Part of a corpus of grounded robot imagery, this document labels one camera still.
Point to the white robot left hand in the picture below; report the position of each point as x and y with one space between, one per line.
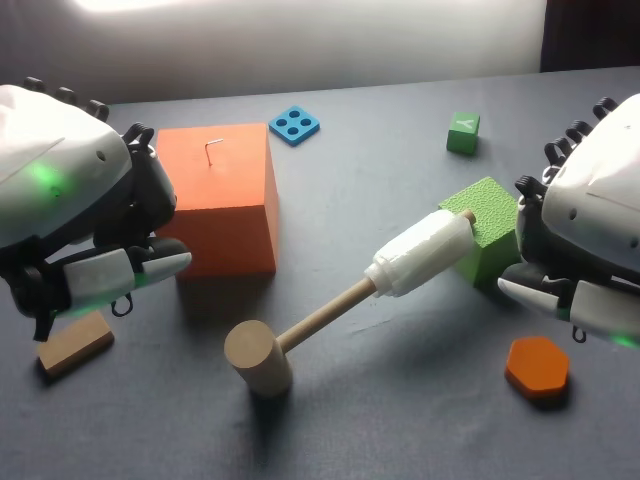
55 165

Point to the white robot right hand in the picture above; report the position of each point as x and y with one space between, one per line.
595 200

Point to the large orange foam block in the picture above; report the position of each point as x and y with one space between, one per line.
225 235

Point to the wooden mallet with taped handle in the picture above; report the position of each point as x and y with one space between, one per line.
320 320

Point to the green textured foam block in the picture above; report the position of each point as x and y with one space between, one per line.
490 205

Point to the small metal nail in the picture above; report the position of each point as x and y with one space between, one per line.
208 152

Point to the orange hexagon block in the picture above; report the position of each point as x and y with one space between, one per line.
537 365

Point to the tan wooden rectangular block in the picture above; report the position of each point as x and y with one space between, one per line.
75 345

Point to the blue square four-hole block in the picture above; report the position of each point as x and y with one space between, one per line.
305 135

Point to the small green letter cube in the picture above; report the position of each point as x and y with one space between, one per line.
460 142

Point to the dark curtain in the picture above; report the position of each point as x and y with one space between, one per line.
590 35

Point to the grey table cloth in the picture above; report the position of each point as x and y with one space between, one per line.
400 425

